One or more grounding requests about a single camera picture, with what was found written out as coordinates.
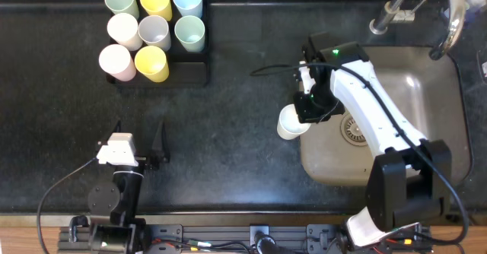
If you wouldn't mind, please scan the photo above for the steel sink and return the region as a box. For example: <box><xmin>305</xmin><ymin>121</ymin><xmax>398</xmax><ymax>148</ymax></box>
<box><xmin>298</xmin><ymin>46</ymin><xmax>474</xmax><ymax>189</ymax></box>

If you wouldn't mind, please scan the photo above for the yellow cup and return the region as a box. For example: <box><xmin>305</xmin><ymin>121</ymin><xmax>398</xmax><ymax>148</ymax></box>
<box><xmin>134</xmin><ymin>45</ymin><xmax>170</xmax><ymax>84</ymax></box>
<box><xmin>139</xmin><ymin>0</ymin><xmax>173</xmax><ymax>22</ymax></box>

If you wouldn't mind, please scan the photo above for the steel tap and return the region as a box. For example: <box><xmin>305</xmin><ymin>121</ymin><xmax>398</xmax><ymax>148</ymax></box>
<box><xmin>368</xmin><ymin>0</ymin><xmax>468</xmax><ymax>61</ymax></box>

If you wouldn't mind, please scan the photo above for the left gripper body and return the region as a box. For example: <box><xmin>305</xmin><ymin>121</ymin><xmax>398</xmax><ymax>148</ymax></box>
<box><xmin>135</xmin><ymin>155</ymin><xmax>162</xmax><ymax>171</ymax></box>

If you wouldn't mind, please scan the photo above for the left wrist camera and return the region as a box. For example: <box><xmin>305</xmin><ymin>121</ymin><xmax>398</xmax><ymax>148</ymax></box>
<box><xmin>96</xmin><ymin>132</ymin><xmax>138</xmax><ymax>167</ymax></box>

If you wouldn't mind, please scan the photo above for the pink cup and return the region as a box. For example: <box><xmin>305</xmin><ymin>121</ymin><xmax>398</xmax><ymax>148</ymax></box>
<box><xmin>98</xmin><ymin>43</ymin><xmax>137</xmax><ymax>83</ymax></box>

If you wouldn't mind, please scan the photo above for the grey cup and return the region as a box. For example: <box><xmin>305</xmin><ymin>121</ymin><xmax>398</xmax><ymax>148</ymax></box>
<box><xmin>138</xmin><ymin>14</ymin><xmax>172</xmax><ymax>52</ymax></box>

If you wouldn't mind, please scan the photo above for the black tray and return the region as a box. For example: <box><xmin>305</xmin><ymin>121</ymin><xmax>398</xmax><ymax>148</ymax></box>
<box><xmin>105</xmin><ymin>0</ymin><xmax>210</xmax><ymax>88</ymax></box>

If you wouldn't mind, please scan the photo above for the mounting rail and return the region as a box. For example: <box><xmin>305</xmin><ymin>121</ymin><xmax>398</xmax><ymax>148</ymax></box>
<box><xmin>56</xmin><ymin>214</ymin><xmax>434</xmax><ymax>254</ymax></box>

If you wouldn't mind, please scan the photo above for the white cup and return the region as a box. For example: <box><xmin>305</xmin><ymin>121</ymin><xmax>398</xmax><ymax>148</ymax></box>
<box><xmin>107</xmin><ymin>12</ymin><xmax>144</xmax><ymax>52</ymax></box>
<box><xmin>276</xmin><ymin>103</ymin><xmax>312</xmax><ymax>141</ymax></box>

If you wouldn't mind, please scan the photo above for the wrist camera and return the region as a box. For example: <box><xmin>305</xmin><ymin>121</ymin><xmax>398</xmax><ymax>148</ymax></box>
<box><xmin>298</xmin><ymin>60</ymin><xmax>317</xmax><ymax>95</ymax></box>
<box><xmin>96</xmin><ymin>132</ymin><xmax>138</xmax><ymax>167</ymax></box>

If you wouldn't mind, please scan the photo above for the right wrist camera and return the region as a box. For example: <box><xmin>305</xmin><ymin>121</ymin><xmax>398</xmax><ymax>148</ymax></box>
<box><xmin>298</xmin><ymin>60</ymin><xmax>317</xmax><ymax>95</ymax></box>

